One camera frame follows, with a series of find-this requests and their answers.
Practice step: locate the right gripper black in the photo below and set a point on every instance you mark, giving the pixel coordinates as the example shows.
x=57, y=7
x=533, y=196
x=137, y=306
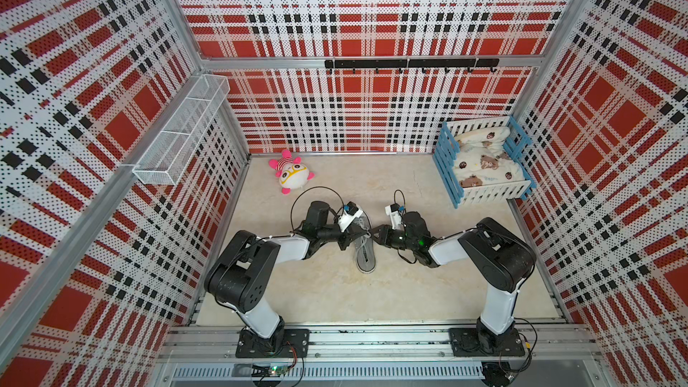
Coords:
x=383, y=231

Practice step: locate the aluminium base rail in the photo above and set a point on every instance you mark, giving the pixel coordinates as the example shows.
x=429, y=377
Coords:
x=384, y=354

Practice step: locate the white wire mesh basket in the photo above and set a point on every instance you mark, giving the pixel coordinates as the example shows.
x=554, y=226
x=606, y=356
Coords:
x=192, y=113

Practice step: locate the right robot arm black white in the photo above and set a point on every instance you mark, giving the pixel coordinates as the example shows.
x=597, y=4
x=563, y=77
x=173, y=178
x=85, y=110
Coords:
x=503, y=259

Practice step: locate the black hook rail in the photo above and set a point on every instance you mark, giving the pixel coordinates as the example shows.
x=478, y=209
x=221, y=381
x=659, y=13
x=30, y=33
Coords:
x=412, y=63

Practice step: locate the grey canvas sneaker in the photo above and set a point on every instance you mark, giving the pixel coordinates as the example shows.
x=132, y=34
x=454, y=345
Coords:
x=365, y=252

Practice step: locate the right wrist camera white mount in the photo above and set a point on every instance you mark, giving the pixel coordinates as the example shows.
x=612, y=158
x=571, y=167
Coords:
x=395, y=213

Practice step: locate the grey shoelace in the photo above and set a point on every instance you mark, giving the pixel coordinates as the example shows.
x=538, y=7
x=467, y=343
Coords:
x=365, y=239

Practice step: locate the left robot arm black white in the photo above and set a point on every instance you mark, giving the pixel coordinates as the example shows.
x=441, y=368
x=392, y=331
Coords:
x=239, y=278

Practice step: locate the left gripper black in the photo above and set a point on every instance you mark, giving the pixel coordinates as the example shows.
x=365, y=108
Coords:
x=350, y=234

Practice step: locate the blue white slatted crate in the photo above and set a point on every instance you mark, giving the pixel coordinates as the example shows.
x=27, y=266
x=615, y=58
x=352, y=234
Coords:
x=446, y=149

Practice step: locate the white printed cloth bundle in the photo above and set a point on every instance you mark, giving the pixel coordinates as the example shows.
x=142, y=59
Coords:
x=483, y=161

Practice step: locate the green circuit board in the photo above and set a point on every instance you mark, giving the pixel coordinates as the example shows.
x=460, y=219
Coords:
x=271, y=371

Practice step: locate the white pink plush toy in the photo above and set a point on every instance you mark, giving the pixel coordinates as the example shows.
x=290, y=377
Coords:
x=291, y=172

